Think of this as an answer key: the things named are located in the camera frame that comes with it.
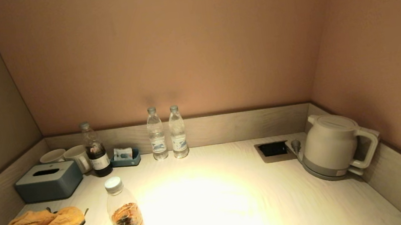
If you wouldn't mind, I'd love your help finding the recessed power socket panel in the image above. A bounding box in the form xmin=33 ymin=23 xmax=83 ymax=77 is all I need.
xmin=254 ymin=139 xmax=299 ymax=165

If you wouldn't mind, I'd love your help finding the blue-grey tissue box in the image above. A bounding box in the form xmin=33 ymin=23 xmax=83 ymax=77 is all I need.
xmin=12 ymin=159 xmax=86 ymax=205

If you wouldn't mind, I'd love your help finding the white electric kettle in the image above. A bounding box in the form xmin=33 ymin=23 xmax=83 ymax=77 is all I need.
xmin=298 ymin=108 xmax=382 ymax=181

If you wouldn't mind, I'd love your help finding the grey kettle plug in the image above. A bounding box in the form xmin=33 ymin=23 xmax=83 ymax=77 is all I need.
xmin=290 ymin=138 xmax=303 ymax=155

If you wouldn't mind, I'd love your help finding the clear water bottle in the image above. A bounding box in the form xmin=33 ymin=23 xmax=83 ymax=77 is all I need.
xmin=167 ymin=104 xmax=190 ymax=159
xmin=144 ymin=105 xmax=170 ymax=161

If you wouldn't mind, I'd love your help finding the small blue tray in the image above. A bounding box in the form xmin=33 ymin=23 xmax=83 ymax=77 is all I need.
xmin=109 ymin=147 xmax=142 ymax=169

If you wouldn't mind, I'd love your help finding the grey kettle base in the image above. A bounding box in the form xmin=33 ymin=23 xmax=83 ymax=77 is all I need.
xmin=298 ymin=147 xmax=365 ymax=185

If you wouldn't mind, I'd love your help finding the white sachet packet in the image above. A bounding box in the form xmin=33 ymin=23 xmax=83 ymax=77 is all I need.
xmin=113 ymin=146 xmax=133 ymax=162

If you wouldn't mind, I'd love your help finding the white ribbed mug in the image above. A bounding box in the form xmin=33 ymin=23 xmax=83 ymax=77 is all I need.
xmin=38 ymin=148 xmax=68 ymax=165
xmin=63 ymin=144 xmax=93 ymax=176

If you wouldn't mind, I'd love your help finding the amber tea bottle white cap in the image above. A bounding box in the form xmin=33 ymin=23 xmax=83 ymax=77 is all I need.
xmin=103 ymin=173 xmax=149 ymax=225

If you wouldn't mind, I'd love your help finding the orange microfibre cloth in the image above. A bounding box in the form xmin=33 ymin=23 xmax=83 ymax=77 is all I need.
xmin=0 ymin=204 xmax=90 ymax=225

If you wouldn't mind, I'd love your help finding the dark drink bottle grey cap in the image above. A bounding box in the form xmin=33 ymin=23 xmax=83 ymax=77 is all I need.
xmin=79 ymin=119 xmax=114 ymax=179

